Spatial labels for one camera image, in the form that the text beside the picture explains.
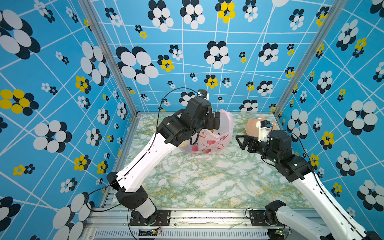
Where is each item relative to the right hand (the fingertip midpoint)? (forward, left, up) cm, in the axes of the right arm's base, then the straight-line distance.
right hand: (243, 137), depth 71 cm
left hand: (+3, +16, +13) cm, 20 cm away
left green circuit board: (-36, +44, -28) cm, 63 cm away
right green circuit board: (-35, -15, -30) cm, 48 cm away
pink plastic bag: (+7, +15, -12) cm, 21 cm away
